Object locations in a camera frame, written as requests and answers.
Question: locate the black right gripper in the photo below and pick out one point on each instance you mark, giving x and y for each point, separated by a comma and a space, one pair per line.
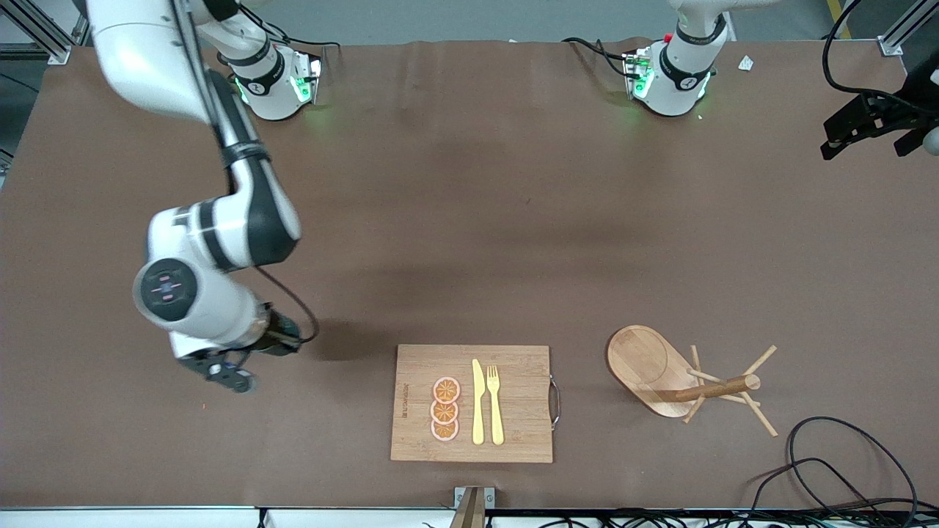
281, 338

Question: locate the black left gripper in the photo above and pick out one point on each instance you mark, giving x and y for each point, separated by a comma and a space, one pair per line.
886, 112

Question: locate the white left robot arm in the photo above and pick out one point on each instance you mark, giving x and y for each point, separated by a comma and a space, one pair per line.
678, 81

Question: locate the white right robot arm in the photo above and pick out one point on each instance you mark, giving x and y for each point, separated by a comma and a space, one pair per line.
147, 51

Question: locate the white paper scrap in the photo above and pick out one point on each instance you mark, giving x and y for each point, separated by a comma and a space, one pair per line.
746, 63

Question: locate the bamboo cutting board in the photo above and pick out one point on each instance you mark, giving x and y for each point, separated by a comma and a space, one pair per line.
418, 367

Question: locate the brown table cover sheet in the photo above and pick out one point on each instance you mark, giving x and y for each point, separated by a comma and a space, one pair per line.
147, 440

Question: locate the orange slice toy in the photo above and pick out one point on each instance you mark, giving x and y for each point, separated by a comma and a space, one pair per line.
447, 389

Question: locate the yellow plastic knife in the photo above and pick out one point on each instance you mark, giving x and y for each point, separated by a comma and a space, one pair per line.
478, 411

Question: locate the yellow plastic fork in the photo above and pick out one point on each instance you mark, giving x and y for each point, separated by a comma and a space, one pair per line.
497, 418

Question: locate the wooden mug tree stand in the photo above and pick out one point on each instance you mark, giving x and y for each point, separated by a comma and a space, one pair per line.
638, 359

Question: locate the aluminium frame profile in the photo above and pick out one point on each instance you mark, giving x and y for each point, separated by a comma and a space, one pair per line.
891, 45
55, 50

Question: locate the white table edge rail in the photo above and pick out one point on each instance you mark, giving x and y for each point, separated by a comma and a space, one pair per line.
147, 519

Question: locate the metal table edge bracket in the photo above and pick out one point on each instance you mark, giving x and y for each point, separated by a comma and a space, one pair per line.
473, 506

